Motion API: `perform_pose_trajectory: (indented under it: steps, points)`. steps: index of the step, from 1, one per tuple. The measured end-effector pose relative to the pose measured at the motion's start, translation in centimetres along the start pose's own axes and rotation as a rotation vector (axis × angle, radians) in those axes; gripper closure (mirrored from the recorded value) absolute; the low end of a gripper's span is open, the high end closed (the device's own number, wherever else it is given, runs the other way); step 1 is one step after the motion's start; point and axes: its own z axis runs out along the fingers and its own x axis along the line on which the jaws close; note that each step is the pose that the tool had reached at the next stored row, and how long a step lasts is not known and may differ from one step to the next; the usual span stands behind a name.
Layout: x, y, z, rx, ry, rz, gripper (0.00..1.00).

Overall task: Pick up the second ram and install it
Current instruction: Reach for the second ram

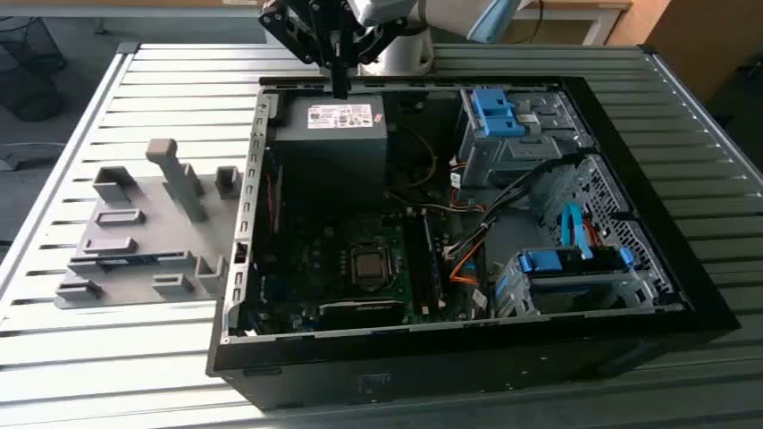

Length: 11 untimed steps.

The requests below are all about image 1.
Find yellow black wire loop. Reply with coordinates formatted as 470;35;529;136
397;126;441;189

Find grey metal drive cage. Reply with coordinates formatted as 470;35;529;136
456;88;597;189

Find black RAM slot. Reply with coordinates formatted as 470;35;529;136
420;208;446;316
401;207;422;316

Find blue flat data wire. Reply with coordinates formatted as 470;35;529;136
561;202;596;261

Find white power supply label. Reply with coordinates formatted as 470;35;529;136
306;103;384;130

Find silver CPU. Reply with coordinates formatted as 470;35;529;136
354;248;389;282

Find wooden desk white frame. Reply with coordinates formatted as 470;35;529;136
505;0;633;46

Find CPU socket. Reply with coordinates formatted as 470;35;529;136
346;240;396;290

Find grey power supply unit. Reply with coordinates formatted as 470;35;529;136
270;96;389;194

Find black mesh waste bin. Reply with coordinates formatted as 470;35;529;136
0;15;67;122

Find green motherboard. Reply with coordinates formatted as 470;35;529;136
249;205;477;334

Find black graphics card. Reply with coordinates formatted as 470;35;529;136
318;299;408;328

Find brown wooden cabinet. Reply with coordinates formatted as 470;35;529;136
645;0;763;105

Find black cable bundle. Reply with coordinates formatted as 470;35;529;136
474;153;584;230

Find black disk in blue carrier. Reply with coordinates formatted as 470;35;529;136
516;247;633;274

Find black open PC case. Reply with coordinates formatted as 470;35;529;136
205;75;740;410

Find grey parts rack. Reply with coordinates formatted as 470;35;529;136
51;138;245;310

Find multicolour power wires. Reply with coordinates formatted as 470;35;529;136
386;190;488;215

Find red black twisted wire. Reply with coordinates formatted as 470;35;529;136
266;172;282;232

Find empty blue disk carrier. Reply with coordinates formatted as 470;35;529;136
469;88;529;138

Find orange data wire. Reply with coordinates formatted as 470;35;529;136
446;249;481;286

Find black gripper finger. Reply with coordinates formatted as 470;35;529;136
340;24;398;99
256;0;342;99

